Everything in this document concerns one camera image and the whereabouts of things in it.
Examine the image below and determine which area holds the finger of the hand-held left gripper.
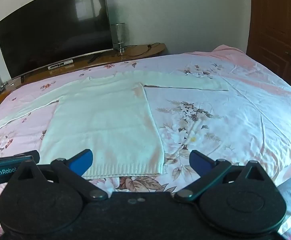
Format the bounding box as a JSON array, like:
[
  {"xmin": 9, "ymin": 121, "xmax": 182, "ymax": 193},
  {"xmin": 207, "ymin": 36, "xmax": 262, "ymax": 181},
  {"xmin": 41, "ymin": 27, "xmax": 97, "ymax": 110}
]
[{"xmin": 0, "ymin": 150, "xmax": 40, "ymax": 168}]

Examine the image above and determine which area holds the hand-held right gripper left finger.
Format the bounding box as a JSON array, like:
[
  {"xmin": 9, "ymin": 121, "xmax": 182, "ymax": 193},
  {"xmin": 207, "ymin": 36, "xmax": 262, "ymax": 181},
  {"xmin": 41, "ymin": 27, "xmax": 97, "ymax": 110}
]
[{"xmin": 9, "ymin": 149, "xmax": 109, "ymax": 201}]

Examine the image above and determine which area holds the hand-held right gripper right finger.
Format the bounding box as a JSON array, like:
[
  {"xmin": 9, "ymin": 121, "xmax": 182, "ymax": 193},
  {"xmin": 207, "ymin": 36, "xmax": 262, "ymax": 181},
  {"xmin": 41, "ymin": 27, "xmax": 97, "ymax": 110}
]
[{"xmin": 173, "ymin": 150, "xmax": 277, "ymax": 203}]

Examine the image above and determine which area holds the white knit sweater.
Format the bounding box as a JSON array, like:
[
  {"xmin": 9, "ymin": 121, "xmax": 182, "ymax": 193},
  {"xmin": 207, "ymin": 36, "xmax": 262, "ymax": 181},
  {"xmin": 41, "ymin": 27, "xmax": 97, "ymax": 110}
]
[{"xmin": 0, "ymin": 71, "xmax": 229, "ymax": 180}]

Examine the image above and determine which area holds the floral pink bed sheet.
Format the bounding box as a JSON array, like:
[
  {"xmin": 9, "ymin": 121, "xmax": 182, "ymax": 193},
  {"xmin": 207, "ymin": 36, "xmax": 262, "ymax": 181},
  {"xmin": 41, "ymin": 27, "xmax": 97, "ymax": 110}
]
[{"xmin": 0, "ymin": 44, "xmax": 291, "ymax": 240}]

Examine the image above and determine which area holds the silver set-top box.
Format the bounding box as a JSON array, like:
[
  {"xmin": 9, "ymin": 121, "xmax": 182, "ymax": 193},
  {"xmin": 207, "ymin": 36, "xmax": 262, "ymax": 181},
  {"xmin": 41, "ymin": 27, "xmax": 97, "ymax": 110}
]
[{"xmin": 48, "ymin": 59, "xmax": 74, "ymax": 70}]

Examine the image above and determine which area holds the wooden television console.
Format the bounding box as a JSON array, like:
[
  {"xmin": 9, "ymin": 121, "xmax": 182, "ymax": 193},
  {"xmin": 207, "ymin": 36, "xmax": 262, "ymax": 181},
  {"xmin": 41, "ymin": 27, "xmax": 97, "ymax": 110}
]
[{"xmin": 0, "ymin": 43, "xmax": 166, "ymax": 104}]

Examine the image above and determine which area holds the pink blanket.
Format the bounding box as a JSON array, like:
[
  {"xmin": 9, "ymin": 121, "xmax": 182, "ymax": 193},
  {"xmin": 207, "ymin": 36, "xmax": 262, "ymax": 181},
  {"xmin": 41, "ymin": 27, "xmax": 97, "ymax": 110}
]
[{"xmin": 210, "ymin": 44, "xmax": 247, "ymax": 55}]

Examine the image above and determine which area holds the black curved television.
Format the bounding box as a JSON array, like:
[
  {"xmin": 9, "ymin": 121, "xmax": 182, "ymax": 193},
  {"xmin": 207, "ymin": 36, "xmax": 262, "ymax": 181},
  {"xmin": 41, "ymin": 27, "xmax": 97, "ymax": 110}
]
[{"xmin": 0, "ymin": 0, "xmax": 114, "ymax": 83}]

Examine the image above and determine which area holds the brown wooden door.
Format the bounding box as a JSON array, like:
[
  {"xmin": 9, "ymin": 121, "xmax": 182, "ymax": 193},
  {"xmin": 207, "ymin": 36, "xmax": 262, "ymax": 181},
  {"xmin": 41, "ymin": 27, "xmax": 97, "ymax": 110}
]
[{"xmin": 245, "ymin": 0, "xmax": 291, "ymax": 90}]

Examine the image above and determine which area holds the black lamp cable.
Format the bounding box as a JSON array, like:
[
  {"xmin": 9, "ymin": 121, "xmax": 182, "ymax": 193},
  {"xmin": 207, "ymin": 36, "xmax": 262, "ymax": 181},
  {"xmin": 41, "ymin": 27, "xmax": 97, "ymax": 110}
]
[{"xmin": 112, "ymin": 42, "xmax": 161, "ymax": 57}]

